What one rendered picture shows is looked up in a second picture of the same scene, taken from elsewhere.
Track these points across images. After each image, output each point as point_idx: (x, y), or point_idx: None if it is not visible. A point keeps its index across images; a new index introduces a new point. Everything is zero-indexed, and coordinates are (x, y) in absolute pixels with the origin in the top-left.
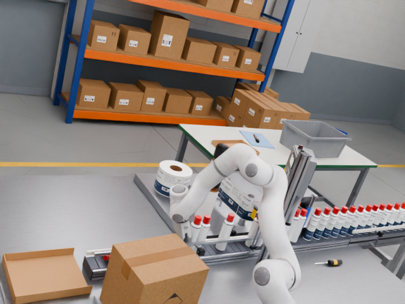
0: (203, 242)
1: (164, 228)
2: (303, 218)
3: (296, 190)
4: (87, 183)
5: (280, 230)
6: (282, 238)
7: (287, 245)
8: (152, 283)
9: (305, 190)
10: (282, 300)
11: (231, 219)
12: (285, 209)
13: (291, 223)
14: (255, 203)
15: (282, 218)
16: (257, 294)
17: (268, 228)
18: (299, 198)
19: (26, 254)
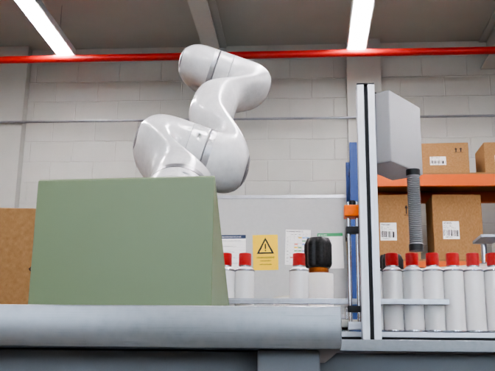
0: (239, 298)
1: None
2: (492, 267)
3: (371, 149)
4: None
5: (206, 98)
6: (208, 106)
7: (218, 115)
8: (4, 208)
9: (388, 146)
10: (157, 147)
11: (296, 260)
12: (362, 189)
13: (420, 244)
14: (402, 280)
15: (216, 88)
16: (140, 172)
17: (191, 105)
18: (411, 186)
19: None
